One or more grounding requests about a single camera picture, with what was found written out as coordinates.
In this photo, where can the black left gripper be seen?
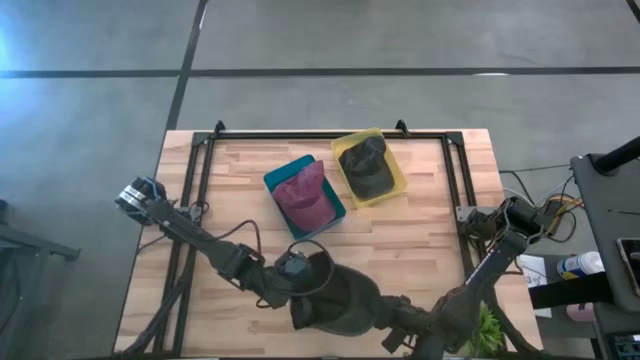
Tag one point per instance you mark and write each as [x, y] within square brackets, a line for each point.
[287, 290]

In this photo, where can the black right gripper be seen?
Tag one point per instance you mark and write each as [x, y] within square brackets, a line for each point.
[410, 320]

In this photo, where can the dark grey baseball cap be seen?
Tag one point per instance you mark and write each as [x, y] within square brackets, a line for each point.
[367, 167]
[350, 300]

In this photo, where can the maroon baseball cap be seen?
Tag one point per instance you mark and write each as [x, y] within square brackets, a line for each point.
[305, 200]

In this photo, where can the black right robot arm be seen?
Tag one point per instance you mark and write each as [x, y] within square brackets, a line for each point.
[495, 255]

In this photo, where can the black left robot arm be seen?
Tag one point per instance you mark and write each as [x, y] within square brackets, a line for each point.
[200, 237]

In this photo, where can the small green potted plant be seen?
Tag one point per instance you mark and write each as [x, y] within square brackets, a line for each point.
[489, 330]

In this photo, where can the blue plastic bin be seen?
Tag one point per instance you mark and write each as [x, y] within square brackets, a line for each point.
[280, 182]

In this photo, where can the yellow plastic bin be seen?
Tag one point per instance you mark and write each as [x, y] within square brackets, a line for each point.
[395, 170]

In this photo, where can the white paper sheet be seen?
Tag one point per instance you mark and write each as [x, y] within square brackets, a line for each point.
[537, 272]

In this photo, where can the pink object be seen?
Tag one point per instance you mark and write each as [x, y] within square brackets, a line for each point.
[580, 312]

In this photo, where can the white spray can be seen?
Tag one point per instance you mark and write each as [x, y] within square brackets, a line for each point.
[580, 265]

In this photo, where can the grey side desk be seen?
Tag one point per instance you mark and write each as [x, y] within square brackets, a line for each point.
[605, 210]

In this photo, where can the grey metal stand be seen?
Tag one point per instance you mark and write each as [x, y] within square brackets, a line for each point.
[35, 245]

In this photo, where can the black pole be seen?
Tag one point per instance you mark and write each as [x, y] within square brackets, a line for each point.
[617, 156]

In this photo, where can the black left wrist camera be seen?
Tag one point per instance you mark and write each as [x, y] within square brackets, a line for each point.
[292, 262]

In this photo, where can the black aluminium table frame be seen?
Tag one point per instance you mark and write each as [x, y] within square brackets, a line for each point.
[205, 150]

